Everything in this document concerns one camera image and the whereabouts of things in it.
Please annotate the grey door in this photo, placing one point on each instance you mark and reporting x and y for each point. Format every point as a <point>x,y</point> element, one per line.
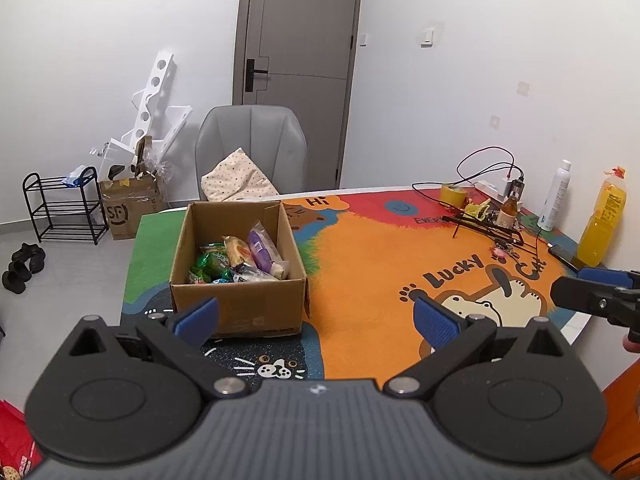
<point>300,20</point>

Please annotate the green red snack packet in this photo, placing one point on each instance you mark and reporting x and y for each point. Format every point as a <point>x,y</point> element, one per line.
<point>197,276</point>

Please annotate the green white snack packet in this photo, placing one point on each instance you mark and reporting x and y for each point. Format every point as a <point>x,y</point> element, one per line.
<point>212,248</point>

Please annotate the long purple snack packet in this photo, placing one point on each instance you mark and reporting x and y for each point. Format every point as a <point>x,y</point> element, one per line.
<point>262,250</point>

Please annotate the red plastic bag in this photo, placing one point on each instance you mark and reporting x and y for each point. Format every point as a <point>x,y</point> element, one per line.
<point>17,445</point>

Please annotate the dotted cream cushion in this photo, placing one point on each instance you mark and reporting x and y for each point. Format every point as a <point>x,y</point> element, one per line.
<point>235,175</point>

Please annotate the yellow bread packet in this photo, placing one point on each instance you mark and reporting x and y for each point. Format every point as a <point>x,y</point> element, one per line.
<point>237,251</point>

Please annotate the orange chair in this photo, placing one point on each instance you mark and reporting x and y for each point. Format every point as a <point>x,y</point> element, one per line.
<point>620,420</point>

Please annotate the white perforated rack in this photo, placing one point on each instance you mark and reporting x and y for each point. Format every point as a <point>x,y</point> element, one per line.
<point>155,90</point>

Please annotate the brown shipping carton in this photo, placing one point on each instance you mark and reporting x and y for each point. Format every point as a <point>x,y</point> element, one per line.
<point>125,210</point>

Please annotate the yellow juice bottle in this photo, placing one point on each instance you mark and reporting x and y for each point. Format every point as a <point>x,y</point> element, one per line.
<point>600,230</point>

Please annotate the black metal shoe rack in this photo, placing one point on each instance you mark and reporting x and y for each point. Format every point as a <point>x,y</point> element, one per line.
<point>65,204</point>

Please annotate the yellow tape roll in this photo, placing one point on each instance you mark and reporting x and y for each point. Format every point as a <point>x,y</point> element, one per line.
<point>452,196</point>

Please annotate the person's right hand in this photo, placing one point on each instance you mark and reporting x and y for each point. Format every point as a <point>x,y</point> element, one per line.
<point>632,345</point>

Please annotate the white power strip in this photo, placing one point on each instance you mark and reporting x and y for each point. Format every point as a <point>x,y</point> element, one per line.
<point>487,188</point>

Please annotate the white wall switch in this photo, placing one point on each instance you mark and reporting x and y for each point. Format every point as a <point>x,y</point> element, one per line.
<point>427,37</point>

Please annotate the shiny green snack packet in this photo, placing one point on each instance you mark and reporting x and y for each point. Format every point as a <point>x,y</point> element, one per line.
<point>212,264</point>

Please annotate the brown glass bottle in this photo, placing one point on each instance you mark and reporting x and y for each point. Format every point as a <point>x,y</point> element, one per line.
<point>508,216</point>

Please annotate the white spray bottle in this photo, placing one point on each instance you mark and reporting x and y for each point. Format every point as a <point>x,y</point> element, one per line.
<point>552,205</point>

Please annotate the black slipper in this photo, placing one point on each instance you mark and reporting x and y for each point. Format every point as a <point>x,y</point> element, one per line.
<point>15,280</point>
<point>29,257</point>

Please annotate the black phone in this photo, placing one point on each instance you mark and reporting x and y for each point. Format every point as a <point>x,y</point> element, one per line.
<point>565,256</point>

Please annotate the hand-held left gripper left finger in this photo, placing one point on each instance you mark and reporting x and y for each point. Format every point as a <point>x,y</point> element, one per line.
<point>197,320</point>

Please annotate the clear white cracker packet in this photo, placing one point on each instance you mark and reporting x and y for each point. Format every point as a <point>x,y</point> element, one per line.
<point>252,275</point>

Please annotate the white wall plate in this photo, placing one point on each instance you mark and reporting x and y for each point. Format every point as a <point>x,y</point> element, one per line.
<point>523,88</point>

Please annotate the blue snack packet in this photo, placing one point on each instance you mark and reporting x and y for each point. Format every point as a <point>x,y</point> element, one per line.
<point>224,278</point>

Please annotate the blue plastic bag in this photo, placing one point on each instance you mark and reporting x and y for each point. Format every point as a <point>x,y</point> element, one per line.
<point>76,177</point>

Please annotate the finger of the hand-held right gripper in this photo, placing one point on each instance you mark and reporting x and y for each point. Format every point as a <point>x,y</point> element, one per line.
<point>575,294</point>
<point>602,276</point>

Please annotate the small white wall socket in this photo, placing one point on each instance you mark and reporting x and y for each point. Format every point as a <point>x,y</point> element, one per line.
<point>495,122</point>

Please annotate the colourful cartoon cat mat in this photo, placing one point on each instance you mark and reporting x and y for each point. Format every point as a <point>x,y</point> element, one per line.
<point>370,280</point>

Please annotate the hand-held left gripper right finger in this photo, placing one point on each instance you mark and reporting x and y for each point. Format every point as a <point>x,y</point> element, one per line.
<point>435,327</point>

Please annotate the bunch of keys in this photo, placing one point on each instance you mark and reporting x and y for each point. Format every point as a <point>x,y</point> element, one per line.
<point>514,245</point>

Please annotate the grey padded chair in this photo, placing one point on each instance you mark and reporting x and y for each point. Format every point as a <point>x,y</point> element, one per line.
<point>250,130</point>

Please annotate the cardboard box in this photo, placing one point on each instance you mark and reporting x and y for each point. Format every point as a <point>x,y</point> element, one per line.
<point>260,310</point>

